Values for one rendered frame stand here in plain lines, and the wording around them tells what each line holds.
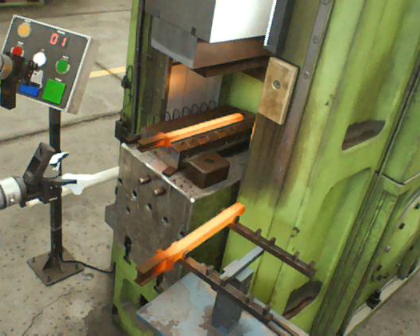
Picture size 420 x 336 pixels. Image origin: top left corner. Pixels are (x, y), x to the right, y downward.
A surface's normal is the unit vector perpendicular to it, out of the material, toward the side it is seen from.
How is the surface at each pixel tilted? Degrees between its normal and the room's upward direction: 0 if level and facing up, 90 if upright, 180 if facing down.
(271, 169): 90
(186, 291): 0
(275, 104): 90
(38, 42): 60
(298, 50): 90
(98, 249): 0
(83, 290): 0
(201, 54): 90
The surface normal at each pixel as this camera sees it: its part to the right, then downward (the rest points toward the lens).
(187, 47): -0.72, 0.26
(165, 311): 0.16, -0.84
